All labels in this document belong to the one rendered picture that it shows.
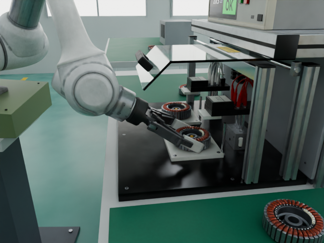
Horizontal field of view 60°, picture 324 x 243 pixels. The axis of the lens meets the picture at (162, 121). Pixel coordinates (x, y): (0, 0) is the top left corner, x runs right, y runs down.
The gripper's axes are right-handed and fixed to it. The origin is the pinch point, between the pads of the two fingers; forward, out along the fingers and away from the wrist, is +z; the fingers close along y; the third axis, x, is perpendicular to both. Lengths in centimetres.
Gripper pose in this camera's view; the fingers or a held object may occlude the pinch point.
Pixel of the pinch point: (191, 137)
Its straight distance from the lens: 84.3
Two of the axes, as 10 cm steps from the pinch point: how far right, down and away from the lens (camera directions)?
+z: 8.6, 4.1, 3.1
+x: 4.9, -8.3, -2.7
